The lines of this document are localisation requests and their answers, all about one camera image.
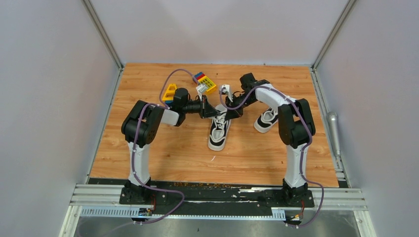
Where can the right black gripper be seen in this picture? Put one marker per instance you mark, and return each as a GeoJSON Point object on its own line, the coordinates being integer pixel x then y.
{"type": "Point", "coordinates": [234, 113]}

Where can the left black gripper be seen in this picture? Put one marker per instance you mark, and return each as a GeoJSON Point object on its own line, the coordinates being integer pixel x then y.
{"type": "Point", "coordinates": [205, 110]}

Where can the black white sneaker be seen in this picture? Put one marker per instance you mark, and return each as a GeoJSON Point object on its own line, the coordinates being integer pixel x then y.
{"type": "Point", "coordinates": [266, 120]}

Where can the white shoe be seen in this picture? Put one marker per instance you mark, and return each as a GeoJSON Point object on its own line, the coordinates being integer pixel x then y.
{"type": "Point", "coordinates": [217, 142]}

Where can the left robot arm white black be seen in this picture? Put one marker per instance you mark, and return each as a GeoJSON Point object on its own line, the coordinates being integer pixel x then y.
{"type": "Point", "coordinates": [140, 128]}

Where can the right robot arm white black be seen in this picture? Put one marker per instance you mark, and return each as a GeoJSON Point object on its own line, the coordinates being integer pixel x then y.
{"type": "Point", "coordinates": [296, 127]}

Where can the yellow triangle toy block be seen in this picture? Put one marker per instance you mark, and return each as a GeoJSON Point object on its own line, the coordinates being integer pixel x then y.
{"type": "Point", "coordinates": [168, 94]}

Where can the colourful toy block stack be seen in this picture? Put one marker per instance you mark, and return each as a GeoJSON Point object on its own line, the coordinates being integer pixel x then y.
{"type": "Point", "coordinates": [202, 78]}

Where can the grey metal cylinder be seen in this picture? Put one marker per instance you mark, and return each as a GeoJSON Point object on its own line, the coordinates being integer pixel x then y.
{"type": "Point", "coordinates": [332, 119]}

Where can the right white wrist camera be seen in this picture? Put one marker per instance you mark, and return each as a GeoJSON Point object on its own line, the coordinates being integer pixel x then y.
{"type": "Point", "coordinates": [226, 90]}

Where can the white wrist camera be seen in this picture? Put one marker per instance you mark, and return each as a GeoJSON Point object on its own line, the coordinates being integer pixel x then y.
{"type": "Point", "coordinates": [226, 90]}
{"type": "Point", "coordinates": [201, 89]}

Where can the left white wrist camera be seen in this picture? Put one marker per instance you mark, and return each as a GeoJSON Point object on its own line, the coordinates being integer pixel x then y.
{"type": "Point", "coordinates": [201, 89]}

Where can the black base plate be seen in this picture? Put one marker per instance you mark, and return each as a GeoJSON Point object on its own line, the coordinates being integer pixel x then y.
{"type": "Point", "coordinates": [209, 199]}

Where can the aluminium frame rail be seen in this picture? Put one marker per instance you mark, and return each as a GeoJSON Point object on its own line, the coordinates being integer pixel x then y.
{"type": "Point", "coordinates": [96, 195]}

